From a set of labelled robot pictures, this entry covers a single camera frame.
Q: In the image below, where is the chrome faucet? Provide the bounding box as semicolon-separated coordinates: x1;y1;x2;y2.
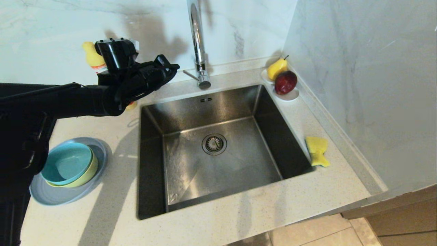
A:
183;0;212;90

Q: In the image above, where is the orange dish soap bottle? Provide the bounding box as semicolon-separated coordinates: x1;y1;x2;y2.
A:
82;41;138;111

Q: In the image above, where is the teal bowl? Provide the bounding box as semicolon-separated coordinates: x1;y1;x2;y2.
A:
41;142;93;186

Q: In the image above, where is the yellow sponge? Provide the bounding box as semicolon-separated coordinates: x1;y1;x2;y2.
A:
305;136;331;167

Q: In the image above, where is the metal sink drain strainer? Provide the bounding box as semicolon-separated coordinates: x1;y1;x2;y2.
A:
202;134;228;156

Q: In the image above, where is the stainless steel sink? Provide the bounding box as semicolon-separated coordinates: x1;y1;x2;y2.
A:
138;84;313;220

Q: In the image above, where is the yellow-green bowl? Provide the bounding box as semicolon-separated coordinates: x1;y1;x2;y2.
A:
46;152;99;188

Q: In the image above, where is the yellow pear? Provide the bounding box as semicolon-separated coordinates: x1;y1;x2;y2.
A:
267;55;289;81

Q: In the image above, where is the dark red apple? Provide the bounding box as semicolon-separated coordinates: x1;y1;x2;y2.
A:
274;70;298;95

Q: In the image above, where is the small white fruit dish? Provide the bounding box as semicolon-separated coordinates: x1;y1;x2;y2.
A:
261;68;300;102

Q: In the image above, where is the gray plate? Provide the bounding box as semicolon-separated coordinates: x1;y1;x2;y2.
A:
30;137;108;205

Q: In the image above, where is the light wooden cabinet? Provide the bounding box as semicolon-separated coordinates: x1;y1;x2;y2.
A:
341;184;437;246

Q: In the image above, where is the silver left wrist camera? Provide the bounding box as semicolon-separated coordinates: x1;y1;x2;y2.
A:
95;38;140;73

